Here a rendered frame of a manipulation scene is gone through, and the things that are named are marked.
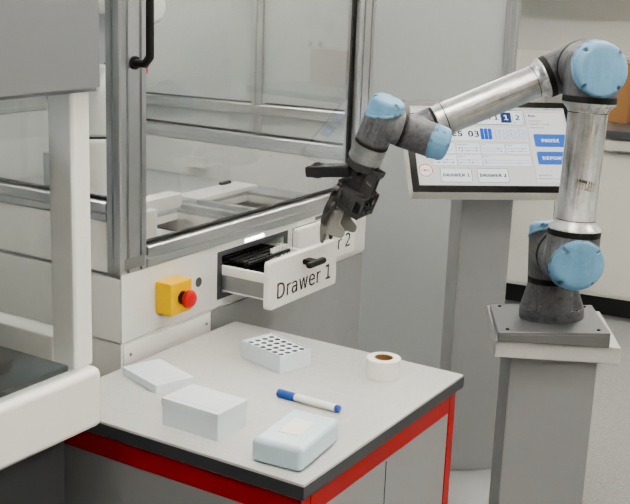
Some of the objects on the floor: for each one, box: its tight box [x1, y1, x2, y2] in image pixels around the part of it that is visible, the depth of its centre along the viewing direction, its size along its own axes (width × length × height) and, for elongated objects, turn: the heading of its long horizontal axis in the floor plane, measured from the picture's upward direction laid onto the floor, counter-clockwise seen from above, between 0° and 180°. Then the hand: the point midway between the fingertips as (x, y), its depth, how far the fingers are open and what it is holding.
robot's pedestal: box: [486, 305, 621, 504], centre depth 269 cm, size 30×30×76 cm
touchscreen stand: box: [440, 200, 513, 504], centre depth 336 cm, size 50×45×102 cm
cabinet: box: [88, 251, 363, 377], centre depth 300 cm, size 95×103×80 cm
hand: (325, 234), depth 248 cm, fingers open, 3 cm apart
